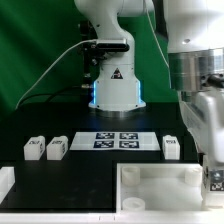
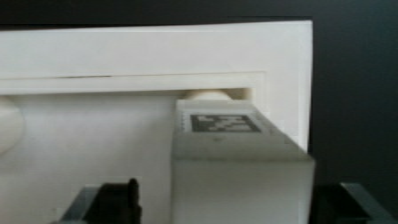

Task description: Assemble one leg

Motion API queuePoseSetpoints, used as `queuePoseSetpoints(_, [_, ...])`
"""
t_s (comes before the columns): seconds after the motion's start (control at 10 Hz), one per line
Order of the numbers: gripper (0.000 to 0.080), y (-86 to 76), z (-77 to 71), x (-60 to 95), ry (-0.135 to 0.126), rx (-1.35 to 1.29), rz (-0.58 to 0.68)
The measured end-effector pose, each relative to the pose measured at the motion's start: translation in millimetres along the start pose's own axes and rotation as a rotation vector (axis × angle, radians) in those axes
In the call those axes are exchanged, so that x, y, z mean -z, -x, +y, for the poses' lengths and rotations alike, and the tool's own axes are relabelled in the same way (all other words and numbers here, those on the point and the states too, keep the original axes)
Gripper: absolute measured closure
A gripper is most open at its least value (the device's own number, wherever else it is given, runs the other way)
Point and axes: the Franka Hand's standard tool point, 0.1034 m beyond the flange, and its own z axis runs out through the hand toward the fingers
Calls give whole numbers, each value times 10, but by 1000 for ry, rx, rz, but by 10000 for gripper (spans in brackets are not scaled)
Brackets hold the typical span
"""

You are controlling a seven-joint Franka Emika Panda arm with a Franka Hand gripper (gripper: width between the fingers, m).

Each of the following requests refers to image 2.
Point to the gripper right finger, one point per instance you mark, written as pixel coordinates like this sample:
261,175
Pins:
344,206

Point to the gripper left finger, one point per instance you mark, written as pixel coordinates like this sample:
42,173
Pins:
105,205

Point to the white leg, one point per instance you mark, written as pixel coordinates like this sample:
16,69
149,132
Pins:
241,169

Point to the white square tabletop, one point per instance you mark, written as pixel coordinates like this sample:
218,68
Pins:
90,83

